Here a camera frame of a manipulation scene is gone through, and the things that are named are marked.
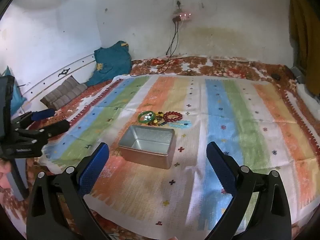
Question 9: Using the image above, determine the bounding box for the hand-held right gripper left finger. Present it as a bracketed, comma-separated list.
[26, 142, 110, 240]

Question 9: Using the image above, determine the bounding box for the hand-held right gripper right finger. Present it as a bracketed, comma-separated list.
[206, 141, 293, 240]

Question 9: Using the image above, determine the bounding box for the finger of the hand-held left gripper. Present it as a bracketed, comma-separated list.
[11, 108, 56, 130]
[15, 119, 71, 143]

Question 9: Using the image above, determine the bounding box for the silver metal tin box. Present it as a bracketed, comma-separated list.
[118, 125, 176, 170]

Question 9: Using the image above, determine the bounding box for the light blue bead bracelet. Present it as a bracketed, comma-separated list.
[168, 120, 192, 128]

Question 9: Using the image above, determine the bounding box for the green bangle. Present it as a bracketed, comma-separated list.
[138, 112, 156, 123]

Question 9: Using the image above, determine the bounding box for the red bead bracelet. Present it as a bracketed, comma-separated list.
[163, 112, 184, 123]

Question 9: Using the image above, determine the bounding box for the yellow and dark bead bracelet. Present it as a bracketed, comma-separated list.
[147, 112, 167, 126]

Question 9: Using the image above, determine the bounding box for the light teal cloth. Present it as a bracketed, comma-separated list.
[2, 66, 27, 110]

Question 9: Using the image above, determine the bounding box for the grey striped pillow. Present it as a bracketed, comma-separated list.
[40, 75, 88, 110]

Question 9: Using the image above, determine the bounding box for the white bed headboard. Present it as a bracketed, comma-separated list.
[15, 52, 98, 105]

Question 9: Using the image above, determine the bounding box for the striped pastel mat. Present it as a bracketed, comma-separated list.
[41, 75, 320, 234]

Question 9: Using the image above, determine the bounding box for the teal garment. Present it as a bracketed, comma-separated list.
[86, 40, 132, 87]

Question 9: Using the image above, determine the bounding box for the grey plastic box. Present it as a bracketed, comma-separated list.
[291, 66, 304, 83]

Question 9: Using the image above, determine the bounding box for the yellow hanging cloth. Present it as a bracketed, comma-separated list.
[289, 0, 320, 95]

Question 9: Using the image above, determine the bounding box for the pink power strip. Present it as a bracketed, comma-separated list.
[171, 12, 192, 22]

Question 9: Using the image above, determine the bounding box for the black power cable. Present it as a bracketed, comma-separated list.
[150, 20, 181, 74]
[130, 20, 178, 77]

